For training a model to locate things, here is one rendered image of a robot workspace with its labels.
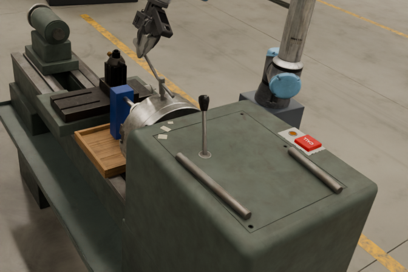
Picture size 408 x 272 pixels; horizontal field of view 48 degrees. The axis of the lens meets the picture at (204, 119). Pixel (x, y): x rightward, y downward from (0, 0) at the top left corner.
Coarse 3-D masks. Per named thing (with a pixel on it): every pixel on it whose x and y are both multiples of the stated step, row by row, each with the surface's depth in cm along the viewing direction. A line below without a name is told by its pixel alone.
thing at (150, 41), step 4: (148, 36) 164; (152, 36) 162; (148, 40) 162; (152, 40) 162; (144, 44) 165; (148, 44) 162; (152, 44) 163; (144, 48) 163; (148, 48) 163; (144, 52) 163
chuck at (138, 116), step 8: (152, 96) 160; (168, 96) 161; (176, 96) 162; (144, 104) 157; (152, 104) 156; (160, 104) 156; (168, 104) 156; (192, 104) 162; (136, 112) 157; (144, 112) 155; (152, 112) 154; (128, 120) 158; (136, 120) 155; (144, 120) 153; (128, 128) 157; (136, 128) 154; (120, 144) 162
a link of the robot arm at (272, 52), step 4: (272, 48) 186; (276, 48) 186; (268, 52) 183; (272, 52) 181; (276, 52) 180; (268, 56) 183; (272, 56) 181; (268, 60) 183; (272, 60) 181; (268, 64) 181; (264, 68) 188; (264, 72) 188; (264, 76) 188
